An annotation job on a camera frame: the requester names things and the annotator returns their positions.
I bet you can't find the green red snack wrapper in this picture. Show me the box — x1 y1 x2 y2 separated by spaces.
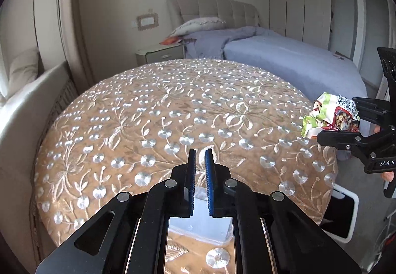
301 92 360 139

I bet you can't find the clear plastic box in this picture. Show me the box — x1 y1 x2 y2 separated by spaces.
169 186 234 246

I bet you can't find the white bedroom door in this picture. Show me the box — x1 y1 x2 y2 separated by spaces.
353 0 395 98

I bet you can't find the person's right hand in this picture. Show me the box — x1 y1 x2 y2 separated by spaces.
372 124 396 184

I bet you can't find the bed with lavender duvet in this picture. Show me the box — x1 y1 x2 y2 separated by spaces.
182 26 371 160

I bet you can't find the embroidered beige tablecloth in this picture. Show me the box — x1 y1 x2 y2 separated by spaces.
34 59 338 246

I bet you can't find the beige built-in wardrobe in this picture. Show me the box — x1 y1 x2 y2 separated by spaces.
269 0 357 59

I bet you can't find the beige sofa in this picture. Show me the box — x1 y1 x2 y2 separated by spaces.
1 63 78 273

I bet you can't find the frilled grey pillow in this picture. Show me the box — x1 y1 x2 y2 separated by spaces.
169 17 226 37

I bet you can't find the grey bedside nightstand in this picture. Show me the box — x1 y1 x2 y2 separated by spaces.
135 44 185 66

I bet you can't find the orange packet on nightstand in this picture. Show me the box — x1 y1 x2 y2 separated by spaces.
160 36 183 46

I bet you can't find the beige sofa cushion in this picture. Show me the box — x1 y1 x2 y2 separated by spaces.
7 48 39 99

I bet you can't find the beige tufted headboard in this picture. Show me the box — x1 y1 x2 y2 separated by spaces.
167 0 260 29

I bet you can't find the black camera box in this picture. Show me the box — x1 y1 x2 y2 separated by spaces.
377 47 396 102

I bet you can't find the framed wall switch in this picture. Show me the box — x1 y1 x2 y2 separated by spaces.
136 13 159 31

